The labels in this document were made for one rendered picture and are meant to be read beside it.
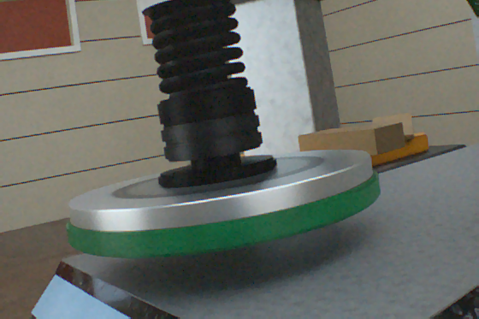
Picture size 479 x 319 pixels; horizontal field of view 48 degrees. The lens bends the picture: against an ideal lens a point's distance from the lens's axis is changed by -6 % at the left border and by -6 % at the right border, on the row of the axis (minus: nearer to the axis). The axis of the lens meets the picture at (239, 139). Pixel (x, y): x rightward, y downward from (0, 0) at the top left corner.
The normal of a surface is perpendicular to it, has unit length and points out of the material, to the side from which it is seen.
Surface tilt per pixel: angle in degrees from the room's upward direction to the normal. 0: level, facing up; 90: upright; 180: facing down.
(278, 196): 90
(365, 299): 0
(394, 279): 0
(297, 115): 90
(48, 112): 90
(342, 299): 0
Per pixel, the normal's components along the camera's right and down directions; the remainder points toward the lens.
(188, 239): -0.14, 0.07
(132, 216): -0.44, 0.11
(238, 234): 0.12, 0.04
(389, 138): 0.64, -0.07
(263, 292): -0.16, -0.99
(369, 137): -0.75, 0.15
